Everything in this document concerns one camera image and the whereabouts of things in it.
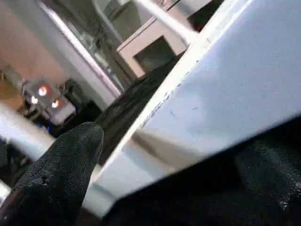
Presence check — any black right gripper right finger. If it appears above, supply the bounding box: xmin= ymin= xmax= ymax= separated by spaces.
xmin=235 ymin=137 xmax=301 ymax=226

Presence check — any white plastic table top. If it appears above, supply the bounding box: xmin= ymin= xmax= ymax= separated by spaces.
xmin=82 ymin=0 xmax=301 ymax=219

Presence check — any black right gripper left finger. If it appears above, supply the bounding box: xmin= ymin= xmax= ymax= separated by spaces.
xmin=0 ymin=121 xmax=105 ymax=226

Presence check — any glass sliding door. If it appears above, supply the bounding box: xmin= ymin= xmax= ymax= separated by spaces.
xmin=39 ymin=0 xmax=132 ymax=101

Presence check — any white glass-door cabinet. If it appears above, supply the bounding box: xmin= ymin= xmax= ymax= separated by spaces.
xmin=116 ymin=16 xmax=190 ymax=80

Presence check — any white device with lights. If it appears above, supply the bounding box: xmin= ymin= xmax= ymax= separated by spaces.
xmin=22 ymin=76 xmax=77 ymax=125

